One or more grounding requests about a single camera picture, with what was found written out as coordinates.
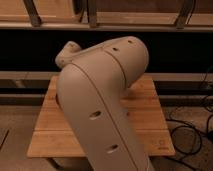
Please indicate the wooden table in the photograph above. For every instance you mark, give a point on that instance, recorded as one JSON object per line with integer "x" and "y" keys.
{"x": 52, "y": 136}

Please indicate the wooden shelf frame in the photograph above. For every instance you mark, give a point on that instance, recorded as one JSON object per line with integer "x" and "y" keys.
{"x": 108, "y": 15}

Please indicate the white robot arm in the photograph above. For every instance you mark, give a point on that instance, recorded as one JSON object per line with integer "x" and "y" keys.
{"x": 90, "y": 86}

